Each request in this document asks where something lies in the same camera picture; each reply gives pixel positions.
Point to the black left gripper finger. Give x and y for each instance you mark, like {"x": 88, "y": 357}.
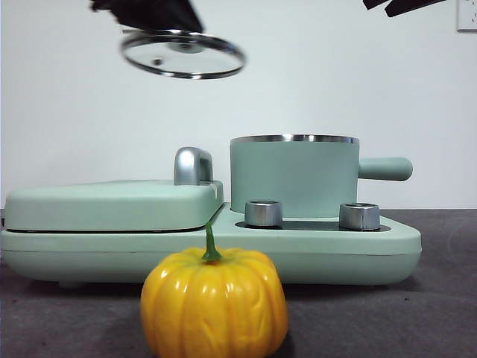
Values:
{"x": 164, "y": 15}
{"x": 108, "y": 7}

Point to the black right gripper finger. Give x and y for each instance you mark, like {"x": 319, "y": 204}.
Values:
{"x": 372, "y": 3}
{"x": 406, "y": 6}

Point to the glass lid with green knob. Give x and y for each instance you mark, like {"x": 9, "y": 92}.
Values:
{"x": 182, "y": 56}

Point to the yellow pumpkin with green stem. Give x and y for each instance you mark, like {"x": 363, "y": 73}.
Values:
{"x": 212, "y": 306}

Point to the mint green hinged griddle cover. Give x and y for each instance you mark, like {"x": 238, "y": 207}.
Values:
{"x": 112, "y": 205}

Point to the silver control knob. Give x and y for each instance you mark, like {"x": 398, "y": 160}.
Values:
{"x": 262, "y": 214}
{"x": 358, "y": 216}

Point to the mint green breakfast machine base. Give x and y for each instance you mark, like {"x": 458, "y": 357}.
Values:
{"x": 335, "y": 253}

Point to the white wall socket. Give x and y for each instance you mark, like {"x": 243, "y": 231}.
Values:
{"x": 467, "y": 16}

